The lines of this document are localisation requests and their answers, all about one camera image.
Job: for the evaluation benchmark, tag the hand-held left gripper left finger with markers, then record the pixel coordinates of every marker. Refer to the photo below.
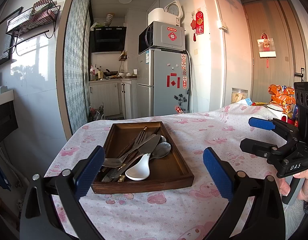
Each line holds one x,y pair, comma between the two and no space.
90,170

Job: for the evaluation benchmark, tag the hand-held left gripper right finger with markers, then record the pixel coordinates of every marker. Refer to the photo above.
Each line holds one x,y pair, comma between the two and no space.
217,172

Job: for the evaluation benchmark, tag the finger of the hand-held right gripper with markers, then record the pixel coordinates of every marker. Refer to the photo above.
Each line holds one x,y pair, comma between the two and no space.
260,123
254,146

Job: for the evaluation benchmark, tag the white ceramic spoon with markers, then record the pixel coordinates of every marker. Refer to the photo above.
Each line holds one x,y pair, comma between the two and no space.
137,172

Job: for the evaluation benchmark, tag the dark wooden tray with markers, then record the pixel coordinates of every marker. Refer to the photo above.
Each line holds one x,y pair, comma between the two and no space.
169,170

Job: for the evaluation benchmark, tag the metal fork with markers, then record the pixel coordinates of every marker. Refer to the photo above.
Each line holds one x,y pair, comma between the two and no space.
140,140

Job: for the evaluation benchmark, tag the white lidded mug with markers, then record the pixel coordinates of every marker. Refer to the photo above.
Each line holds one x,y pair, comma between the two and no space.
274,111

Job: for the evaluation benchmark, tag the gold snack packet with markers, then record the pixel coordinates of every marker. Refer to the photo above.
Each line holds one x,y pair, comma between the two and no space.
260,104

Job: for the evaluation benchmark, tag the blue and white packet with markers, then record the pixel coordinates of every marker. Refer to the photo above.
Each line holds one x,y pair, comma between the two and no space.
247,101

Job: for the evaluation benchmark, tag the orange snack bags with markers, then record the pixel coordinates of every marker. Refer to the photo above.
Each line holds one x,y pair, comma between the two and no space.
281,97

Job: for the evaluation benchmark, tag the clear glass jar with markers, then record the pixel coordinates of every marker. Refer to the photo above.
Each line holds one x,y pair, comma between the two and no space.
239,96

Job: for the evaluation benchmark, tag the plastic bag with clutter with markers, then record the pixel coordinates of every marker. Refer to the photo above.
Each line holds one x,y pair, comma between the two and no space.
96,112

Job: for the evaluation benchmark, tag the pink printed tablecloth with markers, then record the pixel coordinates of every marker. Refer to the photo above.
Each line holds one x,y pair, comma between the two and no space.
156,212

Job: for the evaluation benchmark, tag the white kitchen cabinet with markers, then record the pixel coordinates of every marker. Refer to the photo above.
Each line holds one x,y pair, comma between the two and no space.
106,97

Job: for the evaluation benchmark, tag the wooden door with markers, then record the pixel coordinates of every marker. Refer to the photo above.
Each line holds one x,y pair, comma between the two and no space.
284,30

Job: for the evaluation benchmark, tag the clear oil bottle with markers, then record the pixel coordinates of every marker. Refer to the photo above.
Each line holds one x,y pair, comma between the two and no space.
93,74

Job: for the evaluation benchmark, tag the black crate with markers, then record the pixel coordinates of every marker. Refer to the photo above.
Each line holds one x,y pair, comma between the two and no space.
3,122

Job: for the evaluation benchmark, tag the silver refrigerator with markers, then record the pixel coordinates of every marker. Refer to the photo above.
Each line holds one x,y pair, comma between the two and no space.
159,92

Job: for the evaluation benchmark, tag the black wok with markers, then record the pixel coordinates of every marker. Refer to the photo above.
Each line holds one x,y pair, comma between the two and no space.
111,73

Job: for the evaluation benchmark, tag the patterned sliding door panel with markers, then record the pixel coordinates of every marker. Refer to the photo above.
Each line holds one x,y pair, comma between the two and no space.
75,67

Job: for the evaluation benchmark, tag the white sink counter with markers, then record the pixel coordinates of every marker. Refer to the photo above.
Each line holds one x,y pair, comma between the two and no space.
2,100

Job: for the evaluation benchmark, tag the silver microwave oven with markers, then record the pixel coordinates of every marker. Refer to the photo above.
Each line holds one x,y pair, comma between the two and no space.
166,36

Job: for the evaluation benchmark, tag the black range hood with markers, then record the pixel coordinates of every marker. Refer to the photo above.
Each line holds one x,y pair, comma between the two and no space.
107,40

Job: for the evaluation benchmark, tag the black towel bar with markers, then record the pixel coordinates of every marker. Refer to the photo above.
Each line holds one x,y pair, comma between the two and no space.
26,40

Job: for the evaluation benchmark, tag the white rice cooker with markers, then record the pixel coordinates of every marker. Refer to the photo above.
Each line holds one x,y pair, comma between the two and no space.
159,16

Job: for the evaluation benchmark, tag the white wall junction box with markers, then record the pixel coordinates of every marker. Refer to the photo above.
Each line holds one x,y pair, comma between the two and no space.
222,25

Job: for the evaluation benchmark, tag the red wall ornament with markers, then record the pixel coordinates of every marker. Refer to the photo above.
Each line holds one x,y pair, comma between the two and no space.
199,22

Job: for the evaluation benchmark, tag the small black wall shelf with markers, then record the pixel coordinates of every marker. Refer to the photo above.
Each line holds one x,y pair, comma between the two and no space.
1,61

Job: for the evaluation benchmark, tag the metal exhaust duct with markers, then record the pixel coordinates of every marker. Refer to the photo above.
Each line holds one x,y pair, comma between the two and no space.
109,20

